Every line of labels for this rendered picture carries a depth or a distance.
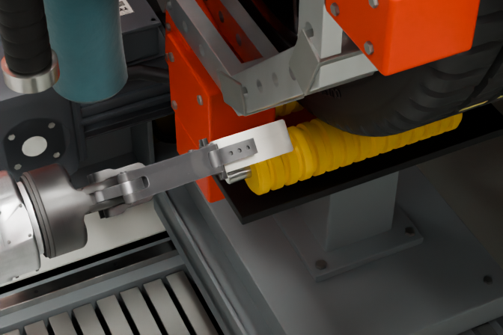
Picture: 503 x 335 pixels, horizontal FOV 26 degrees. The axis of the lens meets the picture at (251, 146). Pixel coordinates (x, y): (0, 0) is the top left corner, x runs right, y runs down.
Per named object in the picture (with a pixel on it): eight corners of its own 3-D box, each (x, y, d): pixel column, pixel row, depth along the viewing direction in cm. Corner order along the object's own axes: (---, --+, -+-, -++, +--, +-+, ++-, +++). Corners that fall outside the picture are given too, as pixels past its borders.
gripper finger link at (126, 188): (70, 189, 91) (78, 187, 86) (129, 170, 92) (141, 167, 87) (79, 217, 91) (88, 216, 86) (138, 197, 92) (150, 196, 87)
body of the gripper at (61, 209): (37, 259, 95) (137, 226, 97) (49, 262, 86) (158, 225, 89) (10, 177, 94) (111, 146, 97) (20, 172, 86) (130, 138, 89)
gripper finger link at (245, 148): (197, 155, 94) (206, 152, 92) (249, 137, 96) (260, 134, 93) (202, 171, 94) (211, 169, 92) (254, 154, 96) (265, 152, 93)
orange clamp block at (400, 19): (409, -14, 84) (474, 51, 78) (319, 11, 82) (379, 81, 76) (418, -94, 79) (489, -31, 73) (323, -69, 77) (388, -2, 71)
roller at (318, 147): (479, 131, 121) (487, 92, 117) (238, 214, 112) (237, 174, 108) (450, 101, 125) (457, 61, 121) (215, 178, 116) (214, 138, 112)
